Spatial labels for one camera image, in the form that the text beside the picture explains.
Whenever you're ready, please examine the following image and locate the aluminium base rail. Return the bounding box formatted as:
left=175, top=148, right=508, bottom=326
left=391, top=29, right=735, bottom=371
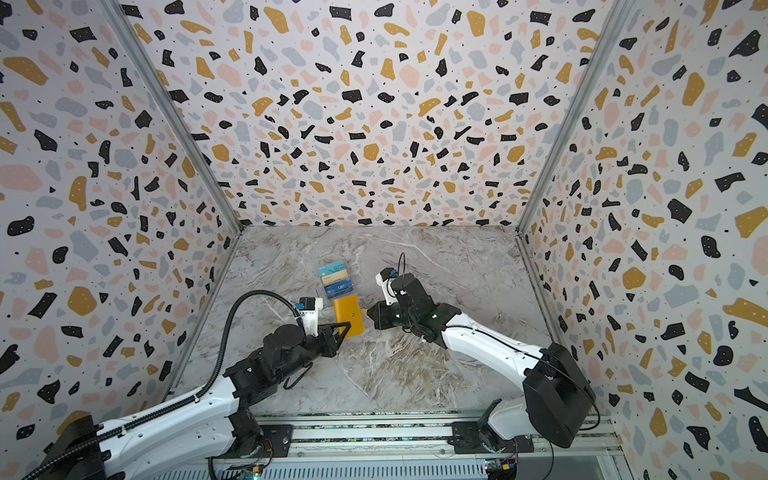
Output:
left=258, top=410, right=632, bottom=479

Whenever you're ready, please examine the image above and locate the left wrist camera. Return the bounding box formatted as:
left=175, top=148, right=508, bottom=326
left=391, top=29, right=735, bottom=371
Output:
left=296, top=297, right=324, bottom=337

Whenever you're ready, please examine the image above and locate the black corrugated cable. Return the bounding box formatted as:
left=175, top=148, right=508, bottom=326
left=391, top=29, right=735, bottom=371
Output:
left=21, top=290, right=301, bottom=480

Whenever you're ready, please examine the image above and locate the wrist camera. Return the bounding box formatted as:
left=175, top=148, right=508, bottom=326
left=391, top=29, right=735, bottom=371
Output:
left=375, top=267, right=398, bottom=306
left=296, top=297, right=324, bottom=337

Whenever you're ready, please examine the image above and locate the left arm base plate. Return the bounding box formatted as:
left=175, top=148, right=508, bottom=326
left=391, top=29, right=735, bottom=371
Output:
left=237, top=424, right=294, bottom=461

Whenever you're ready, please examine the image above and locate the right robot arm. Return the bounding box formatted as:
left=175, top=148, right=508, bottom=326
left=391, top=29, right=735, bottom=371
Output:
left=367, top=268, right=596, bottom=453

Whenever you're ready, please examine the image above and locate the white ventilation grille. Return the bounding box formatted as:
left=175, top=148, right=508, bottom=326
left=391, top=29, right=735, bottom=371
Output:
left=143, top=459, right=491, bottom=480

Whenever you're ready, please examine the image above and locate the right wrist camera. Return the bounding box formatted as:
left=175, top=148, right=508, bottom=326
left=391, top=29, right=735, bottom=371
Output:
left=375, top=267, right=398, bottom=306

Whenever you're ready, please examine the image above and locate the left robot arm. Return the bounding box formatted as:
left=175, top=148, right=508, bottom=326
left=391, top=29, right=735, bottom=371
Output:
left=26, top=322, right=350, bottom=479

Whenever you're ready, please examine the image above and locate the yellow card holder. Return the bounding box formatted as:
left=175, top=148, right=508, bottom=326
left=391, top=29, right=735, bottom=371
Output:
left=333, top=294, right=365, bottom=338

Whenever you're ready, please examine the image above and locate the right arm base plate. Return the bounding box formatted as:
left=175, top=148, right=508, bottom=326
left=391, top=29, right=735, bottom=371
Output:
left=447, top=420, right=534, bottom=456

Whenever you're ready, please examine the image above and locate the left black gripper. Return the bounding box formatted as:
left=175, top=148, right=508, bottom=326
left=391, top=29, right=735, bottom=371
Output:
left=279, top=319, right=355, bottom=382

